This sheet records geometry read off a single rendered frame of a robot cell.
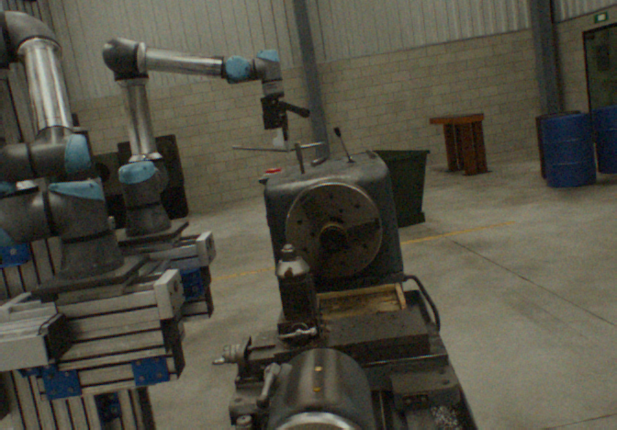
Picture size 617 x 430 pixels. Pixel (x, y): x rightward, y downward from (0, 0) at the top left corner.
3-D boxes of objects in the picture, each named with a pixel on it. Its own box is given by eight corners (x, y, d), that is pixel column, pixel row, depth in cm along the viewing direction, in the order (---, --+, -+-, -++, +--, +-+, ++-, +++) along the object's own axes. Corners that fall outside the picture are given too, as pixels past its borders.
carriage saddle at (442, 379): (251, 367, 147) (247, 345, 146) (437, 344, 143) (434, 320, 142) (228, 434, 117) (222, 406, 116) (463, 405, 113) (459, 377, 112)
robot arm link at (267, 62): (253, 53, 208) (277, 50, 208) (259, 84, 210) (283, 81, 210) (252, 51, 200) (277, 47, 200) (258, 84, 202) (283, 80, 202)
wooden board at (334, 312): (287, 310, 186) (286, 298, 185) (400, 294, 183) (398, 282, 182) (277, 348, 156) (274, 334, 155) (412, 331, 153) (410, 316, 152)
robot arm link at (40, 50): (62, 37, 150) (95, 183, 125) (16, 40, 147) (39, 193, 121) (53, -4, 141) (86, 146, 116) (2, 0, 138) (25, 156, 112)
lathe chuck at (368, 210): (284, 265, 201) (291, 175, 196) (375, 275, 200) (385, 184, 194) (281, 273, 192) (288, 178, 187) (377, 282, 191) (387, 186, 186)
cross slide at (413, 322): (247, 347, 144) (244, 330, 143) (421, 324, 140) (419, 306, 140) (235, 379, 128) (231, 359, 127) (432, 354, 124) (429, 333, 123)
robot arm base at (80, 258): (50, 283, 142) (41, 243, 141) (76, 266, 157) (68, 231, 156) (112, 273, 142) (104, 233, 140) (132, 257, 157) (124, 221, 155)
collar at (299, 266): (276, 269, 136) (274, 257, 136) (310, 265, 135) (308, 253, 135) (273, 279, 128) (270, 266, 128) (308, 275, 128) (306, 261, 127)
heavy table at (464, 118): (434, 169, 1142) (427, 118, 1128) (455, 165, 1147) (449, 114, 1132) (466, 175, 984) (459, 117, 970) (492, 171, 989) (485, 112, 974)
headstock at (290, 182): (287, 250, 268) (273, 166, 262) (391, 235, 264) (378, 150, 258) (273, 290, 209) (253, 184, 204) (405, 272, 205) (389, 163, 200)
